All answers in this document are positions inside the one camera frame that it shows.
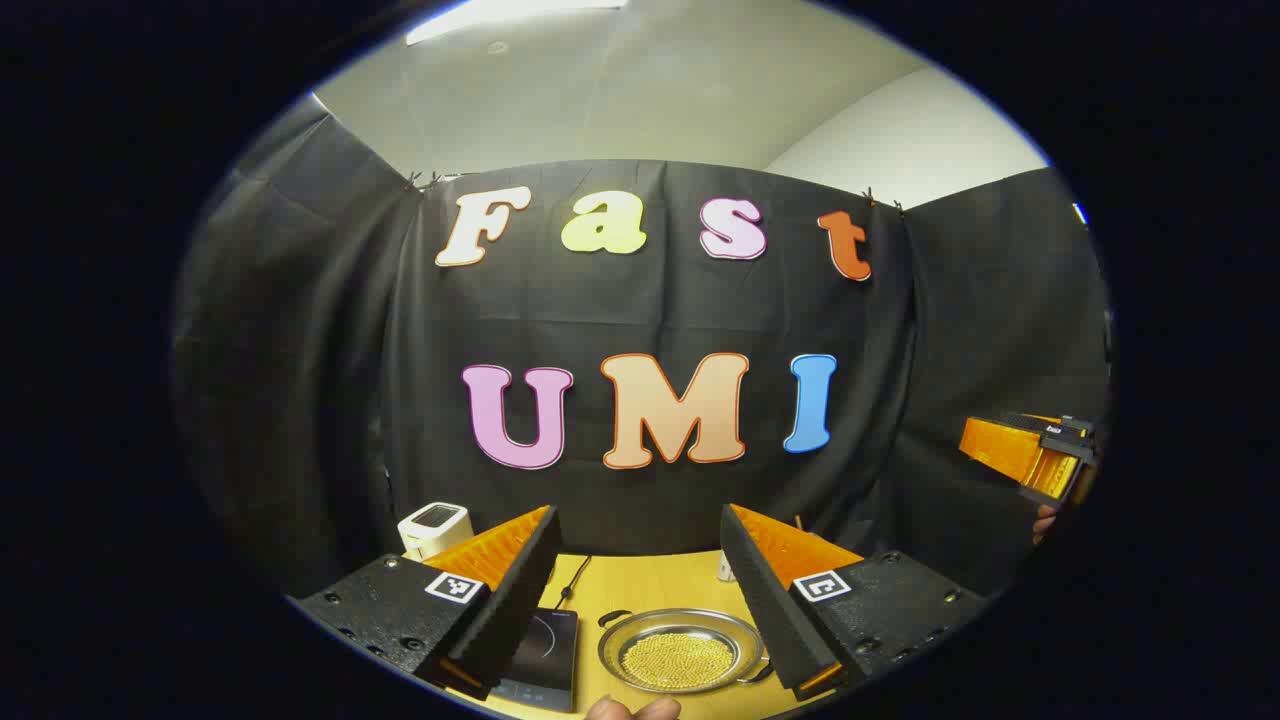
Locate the black induction cooktop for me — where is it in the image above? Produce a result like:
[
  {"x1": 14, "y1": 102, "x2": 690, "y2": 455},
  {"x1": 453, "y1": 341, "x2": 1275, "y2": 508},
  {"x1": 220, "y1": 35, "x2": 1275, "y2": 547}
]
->
[{"x1": 490, "y1": 607, "x2": 581, "y2": 714}]

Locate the white toaster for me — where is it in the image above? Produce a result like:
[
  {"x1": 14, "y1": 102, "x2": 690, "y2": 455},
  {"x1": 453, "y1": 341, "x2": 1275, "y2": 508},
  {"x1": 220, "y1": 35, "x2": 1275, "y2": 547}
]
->
[{"x1": 397, "y1": 502, "x2": 475, "y2": 561}]

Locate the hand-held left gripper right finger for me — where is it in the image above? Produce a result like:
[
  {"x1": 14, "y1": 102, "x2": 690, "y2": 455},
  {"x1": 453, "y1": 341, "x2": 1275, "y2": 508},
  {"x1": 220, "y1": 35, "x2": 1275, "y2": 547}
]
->
[{"x1": 720, "y1": 503, "x2": 986, "y2": 701}]

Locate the ceiling light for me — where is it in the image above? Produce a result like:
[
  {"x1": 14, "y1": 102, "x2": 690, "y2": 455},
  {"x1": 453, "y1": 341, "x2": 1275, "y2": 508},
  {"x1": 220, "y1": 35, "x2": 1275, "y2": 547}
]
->
[{"x1": 405, "y1": 0, "x2": 631, "y2": 47}]

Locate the black power cable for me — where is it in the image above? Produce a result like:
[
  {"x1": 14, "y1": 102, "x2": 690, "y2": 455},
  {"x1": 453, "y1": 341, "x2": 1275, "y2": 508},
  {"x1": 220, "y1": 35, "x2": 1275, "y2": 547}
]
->
[{"x1": 555, "y1": 555, "x2": 593, "y2": 611}]

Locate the steel pot with beans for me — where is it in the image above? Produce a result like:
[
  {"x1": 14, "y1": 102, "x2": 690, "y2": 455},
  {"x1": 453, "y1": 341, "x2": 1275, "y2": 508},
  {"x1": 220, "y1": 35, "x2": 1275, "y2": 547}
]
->
[{"x1": 597, "y1": 607, "x2": 776, "y2": 696}]

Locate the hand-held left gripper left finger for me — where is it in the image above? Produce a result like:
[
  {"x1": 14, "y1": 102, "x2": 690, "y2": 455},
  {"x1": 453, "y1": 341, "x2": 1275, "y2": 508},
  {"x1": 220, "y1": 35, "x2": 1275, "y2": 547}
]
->
[{"x1": 290, "y1": 505, "x2": 563, "y2": 701}]

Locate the black backdrop cloth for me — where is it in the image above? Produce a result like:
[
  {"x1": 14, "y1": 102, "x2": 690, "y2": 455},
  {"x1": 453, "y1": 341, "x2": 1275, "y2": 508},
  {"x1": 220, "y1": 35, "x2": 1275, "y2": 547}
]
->
[{"x1": 172, "y1": 95, "x2": 1113, "y2": 601}]

